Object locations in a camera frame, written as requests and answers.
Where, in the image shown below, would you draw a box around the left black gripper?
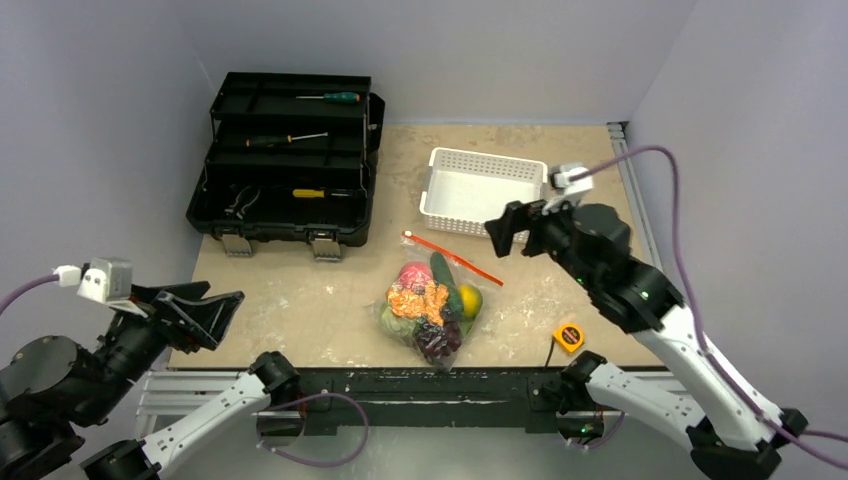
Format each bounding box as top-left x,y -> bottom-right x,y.
76,278 -> 243,420

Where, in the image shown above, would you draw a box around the green yellow mango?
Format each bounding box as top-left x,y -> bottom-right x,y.
458,284 -> 484,319

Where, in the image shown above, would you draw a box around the green cucumber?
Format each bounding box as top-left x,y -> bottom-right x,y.
429,252 -> 464,325

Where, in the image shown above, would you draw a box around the clear orange zip bag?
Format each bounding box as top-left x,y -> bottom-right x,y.
369,230 -> 504,372

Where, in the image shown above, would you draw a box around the pink peach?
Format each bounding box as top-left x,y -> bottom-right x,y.
397,261 -> 433,290

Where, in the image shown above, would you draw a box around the red grape bunch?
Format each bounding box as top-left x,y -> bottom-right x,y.
413,321 -> 463,370

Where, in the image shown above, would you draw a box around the green cabbage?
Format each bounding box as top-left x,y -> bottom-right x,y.
378,303 -> 417,343

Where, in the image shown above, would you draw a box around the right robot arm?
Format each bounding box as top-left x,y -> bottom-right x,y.
485,201 -> 808,479

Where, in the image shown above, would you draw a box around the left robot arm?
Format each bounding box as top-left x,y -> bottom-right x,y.
1,281 -> 300,479

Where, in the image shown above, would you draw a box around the white plastic basket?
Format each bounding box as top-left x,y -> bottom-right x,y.
419,147 -> 548,237

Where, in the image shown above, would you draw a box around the black pliers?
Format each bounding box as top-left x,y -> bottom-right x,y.
223,185 -> 262,220

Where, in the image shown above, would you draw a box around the yellow tape measure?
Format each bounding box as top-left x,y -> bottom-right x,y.
552,323 -> 585,355

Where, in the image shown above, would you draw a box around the black yellow screwdriver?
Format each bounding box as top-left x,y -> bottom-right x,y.
244,132 -> 329,148

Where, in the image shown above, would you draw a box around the black open toolbox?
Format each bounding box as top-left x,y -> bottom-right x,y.
186,72 -> 386,247

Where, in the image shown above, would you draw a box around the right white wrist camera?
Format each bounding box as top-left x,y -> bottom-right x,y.
542,163 -> 594,214

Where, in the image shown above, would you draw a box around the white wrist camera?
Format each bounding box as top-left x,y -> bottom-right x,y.
542,163 -> 594,214
52,257 -> 148,318

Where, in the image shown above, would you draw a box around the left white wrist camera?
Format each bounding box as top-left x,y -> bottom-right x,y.
52,257 -> 148,318

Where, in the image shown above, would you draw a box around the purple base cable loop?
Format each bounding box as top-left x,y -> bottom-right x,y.
254,392 -> 371,469

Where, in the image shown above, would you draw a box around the yellow handled screwdriver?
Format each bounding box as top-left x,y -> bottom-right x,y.
292,189 -> 362,199

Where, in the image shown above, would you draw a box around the green handled screwdriver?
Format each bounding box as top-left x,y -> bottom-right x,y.
296,92 -> 361,105

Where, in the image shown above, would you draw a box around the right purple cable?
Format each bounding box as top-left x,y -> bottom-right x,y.
569,145 -> 848,472

